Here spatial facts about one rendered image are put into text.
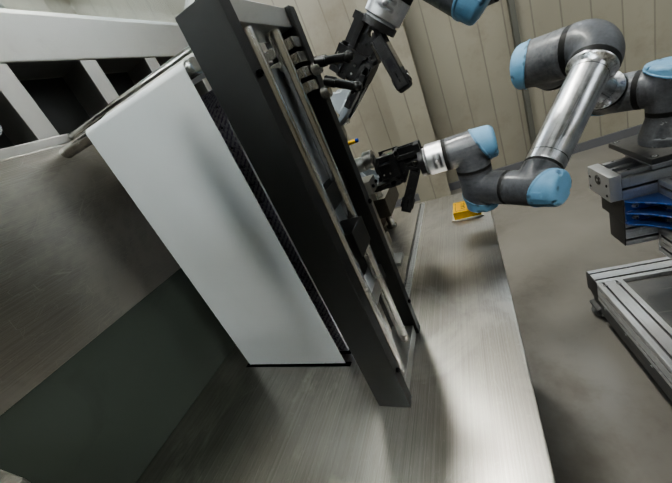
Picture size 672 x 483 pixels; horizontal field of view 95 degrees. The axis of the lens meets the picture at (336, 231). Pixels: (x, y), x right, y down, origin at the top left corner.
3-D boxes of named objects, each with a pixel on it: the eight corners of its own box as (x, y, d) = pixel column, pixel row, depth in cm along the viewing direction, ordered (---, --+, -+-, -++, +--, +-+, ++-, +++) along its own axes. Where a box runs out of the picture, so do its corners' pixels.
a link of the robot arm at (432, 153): (448, 164, 77) (448, 175, 71) (430, 170, 80) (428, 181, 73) (440, 136, 75) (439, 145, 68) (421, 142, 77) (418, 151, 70)
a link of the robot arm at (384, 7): (412, 8, 60) (407, 3, 53) (399, 33, 62) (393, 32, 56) (379, -12, 60) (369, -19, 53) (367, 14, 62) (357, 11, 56)
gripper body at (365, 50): (337, 69, 69) (362, 10, 62) (370, 89, 69) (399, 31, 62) (326, 72, 63) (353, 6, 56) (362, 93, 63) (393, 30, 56)
